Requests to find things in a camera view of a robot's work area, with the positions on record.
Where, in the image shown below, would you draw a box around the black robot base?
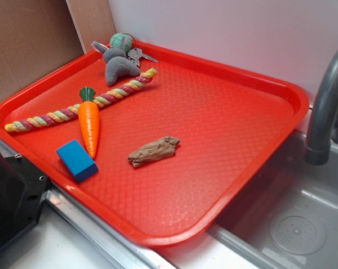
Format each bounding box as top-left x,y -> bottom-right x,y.
0,152 -> 49,253

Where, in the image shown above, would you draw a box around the green round ball keychain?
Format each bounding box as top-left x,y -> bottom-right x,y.
110,33 -> 133,53

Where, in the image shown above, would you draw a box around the red plastic tray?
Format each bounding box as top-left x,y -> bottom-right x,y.
0,42 -> 309,247

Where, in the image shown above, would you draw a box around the grey plush bunny toy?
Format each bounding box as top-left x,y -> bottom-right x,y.
91,39 -> 140,86

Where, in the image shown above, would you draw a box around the brown wood chip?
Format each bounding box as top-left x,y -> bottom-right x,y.
128,136 -> 181,168

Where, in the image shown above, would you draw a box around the multicolour twisted rope toy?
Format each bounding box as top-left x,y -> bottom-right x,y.
4,68 -> 158,133

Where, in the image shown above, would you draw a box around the blue rectangular block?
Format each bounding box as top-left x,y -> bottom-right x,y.
56,140 -> 98,183

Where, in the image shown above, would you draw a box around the brown cardboard panel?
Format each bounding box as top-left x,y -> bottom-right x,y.
0,0 -> 117,109

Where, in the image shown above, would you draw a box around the orange toy carrot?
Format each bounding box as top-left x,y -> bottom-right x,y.
78,87 -> 100,159

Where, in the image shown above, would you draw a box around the silver keys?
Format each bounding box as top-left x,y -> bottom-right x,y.
128,48 -> 158,67

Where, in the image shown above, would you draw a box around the grey plastic sink basin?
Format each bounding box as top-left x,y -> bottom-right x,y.
157,128 -> 338,269

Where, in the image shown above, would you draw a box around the grey sink faucet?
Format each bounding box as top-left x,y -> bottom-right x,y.
304,51 -> 338,165

